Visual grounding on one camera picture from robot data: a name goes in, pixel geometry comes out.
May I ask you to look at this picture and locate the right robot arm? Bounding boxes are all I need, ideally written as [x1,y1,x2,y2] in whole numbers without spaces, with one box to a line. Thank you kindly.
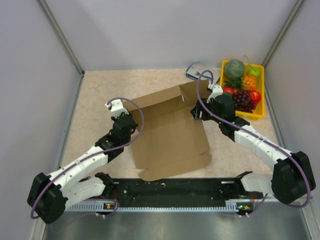
[190,94,316,207]

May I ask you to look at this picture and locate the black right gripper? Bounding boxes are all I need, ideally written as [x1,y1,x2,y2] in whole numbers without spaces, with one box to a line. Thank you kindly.
[190,98,223,125]

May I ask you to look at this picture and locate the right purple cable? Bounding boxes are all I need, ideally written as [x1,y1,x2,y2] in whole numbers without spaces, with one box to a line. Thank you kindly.
[196,69,313,217]

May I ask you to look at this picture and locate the green lime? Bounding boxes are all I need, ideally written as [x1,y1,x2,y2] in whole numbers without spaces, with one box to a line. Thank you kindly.
[223,92,233,99]

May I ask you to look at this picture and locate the red tomato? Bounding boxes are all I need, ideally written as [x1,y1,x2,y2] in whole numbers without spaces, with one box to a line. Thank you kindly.
[223,86,235,95]

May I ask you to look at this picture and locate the purple grapes bunch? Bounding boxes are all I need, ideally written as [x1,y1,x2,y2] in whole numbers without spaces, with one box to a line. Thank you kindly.
[232,90,257,114]

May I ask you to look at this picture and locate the blue white razor package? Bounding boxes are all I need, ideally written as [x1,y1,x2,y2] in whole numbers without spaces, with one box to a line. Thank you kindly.
[185,62,221,82]

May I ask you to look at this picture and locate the brown cardboard box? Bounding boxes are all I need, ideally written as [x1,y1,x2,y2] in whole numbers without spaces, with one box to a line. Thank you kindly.
[123,80,212,182]

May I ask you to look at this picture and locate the red apple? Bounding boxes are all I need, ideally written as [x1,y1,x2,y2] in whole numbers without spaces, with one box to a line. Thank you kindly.
[250,90,262,104]

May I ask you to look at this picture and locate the green melon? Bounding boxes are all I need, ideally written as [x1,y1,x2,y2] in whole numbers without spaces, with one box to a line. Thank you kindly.
[223,59,246,80]

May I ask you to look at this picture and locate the orange pineapple toy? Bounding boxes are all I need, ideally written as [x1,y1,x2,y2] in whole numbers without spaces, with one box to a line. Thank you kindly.
[242,75,258,91]

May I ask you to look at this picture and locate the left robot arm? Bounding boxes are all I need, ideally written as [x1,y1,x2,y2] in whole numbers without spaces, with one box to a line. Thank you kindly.
[27,113,138,224]

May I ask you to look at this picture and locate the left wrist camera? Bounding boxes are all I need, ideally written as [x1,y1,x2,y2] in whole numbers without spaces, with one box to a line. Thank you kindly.
[105,99,129,117]

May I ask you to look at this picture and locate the green apple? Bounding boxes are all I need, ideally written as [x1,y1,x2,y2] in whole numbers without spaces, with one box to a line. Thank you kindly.
[247,67,261,78]

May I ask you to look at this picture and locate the purple cable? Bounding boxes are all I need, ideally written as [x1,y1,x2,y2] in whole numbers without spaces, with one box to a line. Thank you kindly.
[30,96,145,220]
[196,69,313,217]

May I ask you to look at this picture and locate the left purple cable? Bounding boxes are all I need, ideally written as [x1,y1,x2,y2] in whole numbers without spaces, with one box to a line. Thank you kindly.
[30,96,145,220]

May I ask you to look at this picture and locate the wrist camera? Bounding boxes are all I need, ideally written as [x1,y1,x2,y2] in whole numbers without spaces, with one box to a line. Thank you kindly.
[206,83,224,104]
[105,99,129,117]

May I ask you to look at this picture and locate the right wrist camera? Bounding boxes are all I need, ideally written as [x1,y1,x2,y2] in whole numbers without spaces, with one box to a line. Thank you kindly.
[206,83,224,104]

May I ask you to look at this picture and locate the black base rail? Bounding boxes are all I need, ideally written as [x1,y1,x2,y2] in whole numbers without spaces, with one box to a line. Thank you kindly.
[84,177,263,208]

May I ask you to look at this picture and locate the yellow plastic basket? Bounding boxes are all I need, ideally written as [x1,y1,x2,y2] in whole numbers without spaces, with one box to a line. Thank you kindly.
[219,60,265,120]

